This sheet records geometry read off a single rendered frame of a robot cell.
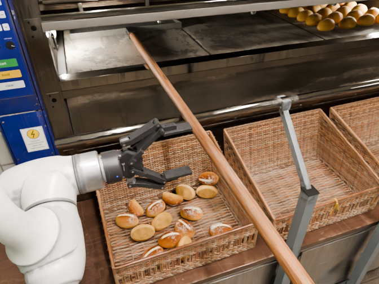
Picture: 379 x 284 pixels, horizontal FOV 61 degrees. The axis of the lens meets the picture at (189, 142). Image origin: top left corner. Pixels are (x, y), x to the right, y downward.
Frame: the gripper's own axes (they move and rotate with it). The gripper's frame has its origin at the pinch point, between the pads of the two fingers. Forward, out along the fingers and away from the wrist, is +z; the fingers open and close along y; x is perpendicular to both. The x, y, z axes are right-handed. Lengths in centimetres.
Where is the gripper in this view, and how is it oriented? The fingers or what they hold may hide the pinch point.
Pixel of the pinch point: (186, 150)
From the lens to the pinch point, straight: 79.0
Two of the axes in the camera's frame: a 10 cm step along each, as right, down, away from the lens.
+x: 3.5, 5.6, -7.6
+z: 9.4, -2.0, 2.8
